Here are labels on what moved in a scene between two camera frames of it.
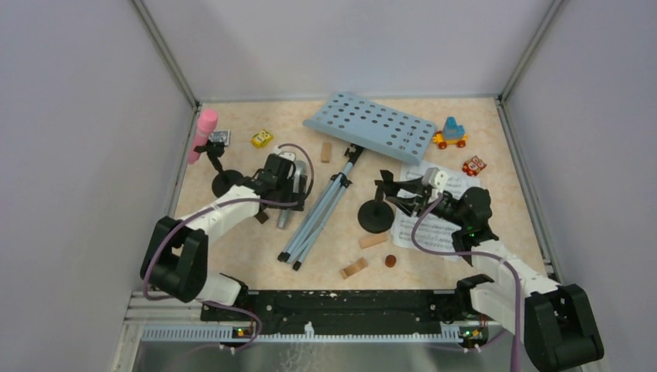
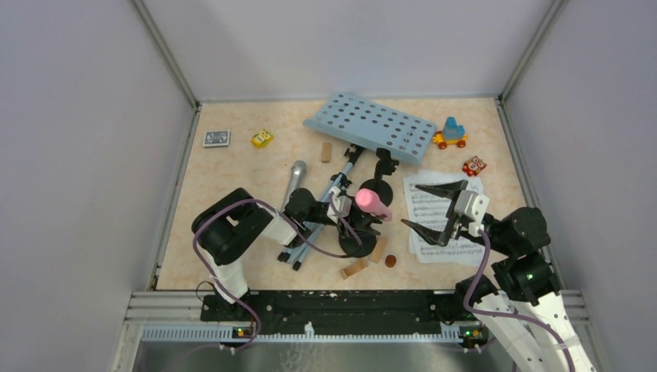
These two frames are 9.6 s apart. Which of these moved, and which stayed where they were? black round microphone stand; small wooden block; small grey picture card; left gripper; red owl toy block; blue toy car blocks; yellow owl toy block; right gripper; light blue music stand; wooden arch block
Moved: right gripper; black round microphone stand; left gripper
Stayed: red owl toy block; blue toy car blocks; wooden arch block; light blue music stand; small grey picture card; small wooden block; yellow owl toy block
